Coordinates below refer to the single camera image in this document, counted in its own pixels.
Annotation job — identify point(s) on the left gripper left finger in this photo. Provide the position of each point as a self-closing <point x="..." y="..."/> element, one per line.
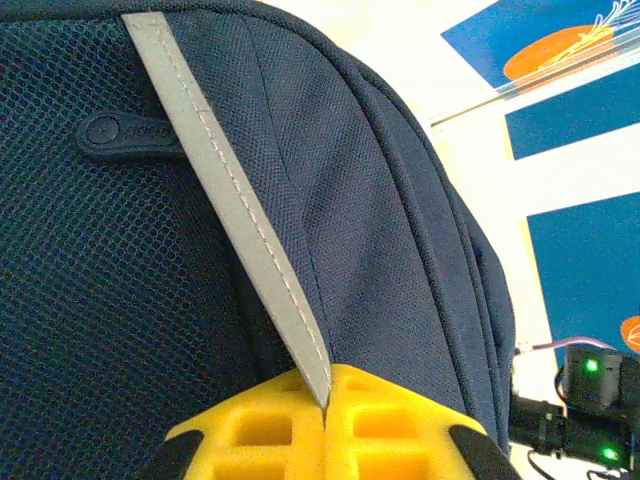
<point x="225" y="430"/>

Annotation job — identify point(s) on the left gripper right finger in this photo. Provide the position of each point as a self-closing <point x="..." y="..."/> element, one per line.
<point x="425" y="435"/>

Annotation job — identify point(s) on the navy blue backpack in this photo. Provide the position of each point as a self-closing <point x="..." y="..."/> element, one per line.
<point x="350" y="200"/>

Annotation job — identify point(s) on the blue poster dark circle leaves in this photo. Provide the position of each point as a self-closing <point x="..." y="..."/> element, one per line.
<point x="585" y="275"/>

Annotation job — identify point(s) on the blue poster orange circle fern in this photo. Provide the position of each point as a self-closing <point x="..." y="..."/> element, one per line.
<point x="480" y="45"/>

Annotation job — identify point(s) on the aluminium frame post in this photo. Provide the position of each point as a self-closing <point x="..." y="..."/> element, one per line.
<point x="550" y="85"/>

